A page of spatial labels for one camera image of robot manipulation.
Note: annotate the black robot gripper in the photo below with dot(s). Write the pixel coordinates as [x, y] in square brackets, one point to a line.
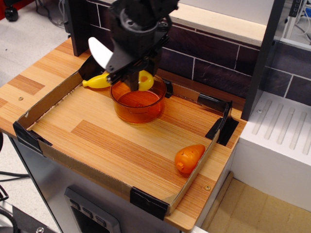
[139, 29]

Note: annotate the white toy knife yellow handle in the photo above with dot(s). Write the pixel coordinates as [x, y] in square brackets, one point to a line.
[102, 55]

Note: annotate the orange transparent plastic pot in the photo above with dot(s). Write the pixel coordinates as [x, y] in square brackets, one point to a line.
[139, 106]

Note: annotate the cardboard fence with black tape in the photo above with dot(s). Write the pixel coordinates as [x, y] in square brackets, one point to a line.
[79, 128]

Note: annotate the yellow toy banana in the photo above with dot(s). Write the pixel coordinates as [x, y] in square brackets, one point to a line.
[97, 82]

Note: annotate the orange toy carrot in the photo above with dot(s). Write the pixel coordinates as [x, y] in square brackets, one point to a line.
[187, 158]

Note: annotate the black caster wheel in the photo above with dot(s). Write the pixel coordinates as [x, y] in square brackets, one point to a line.
[11, 13]

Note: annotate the grey oven control panel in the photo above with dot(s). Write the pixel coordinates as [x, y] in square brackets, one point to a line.
[89, 217]

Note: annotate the white toy sink drainboard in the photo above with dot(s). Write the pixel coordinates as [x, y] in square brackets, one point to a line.
[273, 153]

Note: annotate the dark grey vertical post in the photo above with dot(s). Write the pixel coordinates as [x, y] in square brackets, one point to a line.
[257, 82]

